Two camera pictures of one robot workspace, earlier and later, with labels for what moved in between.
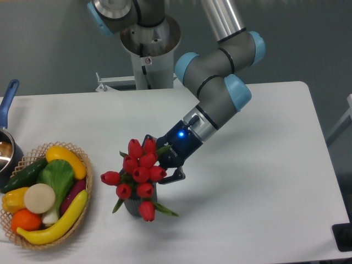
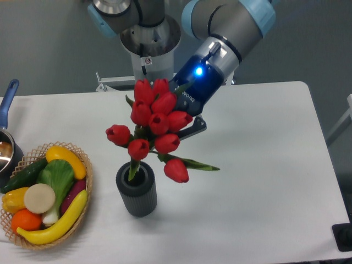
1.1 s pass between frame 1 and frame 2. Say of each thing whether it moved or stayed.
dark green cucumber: stayed
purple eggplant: stayed
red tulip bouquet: moved
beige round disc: stayed
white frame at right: stayed
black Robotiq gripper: moved
